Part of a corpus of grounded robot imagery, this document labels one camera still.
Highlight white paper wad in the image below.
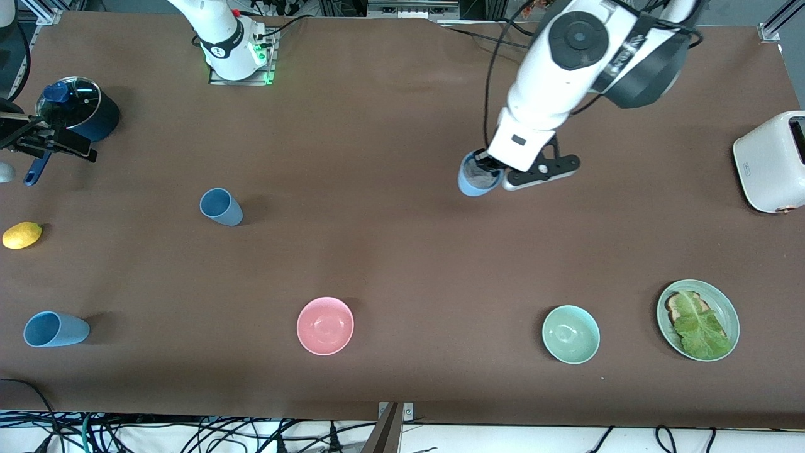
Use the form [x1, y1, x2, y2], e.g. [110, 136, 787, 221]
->
[465, 157, 501, 188]

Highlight blue plastic cup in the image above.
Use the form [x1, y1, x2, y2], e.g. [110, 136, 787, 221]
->
[457, 150, 504, 198]
[23, 311, 91, 348]
[199, 187, 244, 227]

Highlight dark blue saucepan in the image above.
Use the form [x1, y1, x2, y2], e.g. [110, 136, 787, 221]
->
[24, 77, 121, 187]

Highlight glass lid blue knob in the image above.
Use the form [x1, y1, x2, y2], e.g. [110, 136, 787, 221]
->
[36, 76, 102, 128]

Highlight yellow lemon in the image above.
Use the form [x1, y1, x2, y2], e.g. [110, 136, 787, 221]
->
[2, 221, 43, 250]

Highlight grey power strip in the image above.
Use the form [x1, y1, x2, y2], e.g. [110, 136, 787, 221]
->
[367, 0, 460, 20]

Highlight mint green bowl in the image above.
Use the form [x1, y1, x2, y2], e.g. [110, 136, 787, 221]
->
[541, 305, 601, 365]

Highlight toast slice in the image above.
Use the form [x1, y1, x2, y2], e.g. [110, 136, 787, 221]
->
[665, 291, 730, 344]

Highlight pink bowl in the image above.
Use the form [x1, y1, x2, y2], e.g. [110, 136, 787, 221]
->
[296, 296, 355, 357]

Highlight white toaster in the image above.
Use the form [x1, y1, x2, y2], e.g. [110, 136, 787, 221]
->
[733, 110, 805, 215]

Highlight green lettuce leaf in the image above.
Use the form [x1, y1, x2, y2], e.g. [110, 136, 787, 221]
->
[674, 291, 734, 361]

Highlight mint green plate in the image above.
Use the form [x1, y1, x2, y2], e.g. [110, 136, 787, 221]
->
[656, 279, 741, 362]

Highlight grey metal pole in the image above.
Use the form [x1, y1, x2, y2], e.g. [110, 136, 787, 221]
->
[360, 403, 403, 453]

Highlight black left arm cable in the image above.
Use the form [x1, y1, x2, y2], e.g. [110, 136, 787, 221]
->
[482, 0, 541, 148]

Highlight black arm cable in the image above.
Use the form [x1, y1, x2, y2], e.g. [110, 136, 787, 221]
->
[482, 0, 541, 148]
[9, 22, 32, 101]

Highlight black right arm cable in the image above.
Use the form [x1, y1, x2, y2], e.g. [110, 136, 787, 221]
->
[9, 22, 32, 101]

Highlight aluminium frame rail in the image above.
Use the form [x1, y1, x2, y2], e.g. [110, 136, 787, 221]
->
[13, 8, 64, 89]
[758, 0, 805, 43]

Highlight black base cable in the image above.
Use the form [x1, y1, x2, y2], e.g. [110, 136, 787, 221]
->
[258, 14, 316, 40]
[434, 18, 535, 52]

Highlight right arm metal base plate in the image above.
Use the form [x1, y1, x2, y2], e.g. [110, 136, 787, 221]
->
[208, 28, 278, 86]

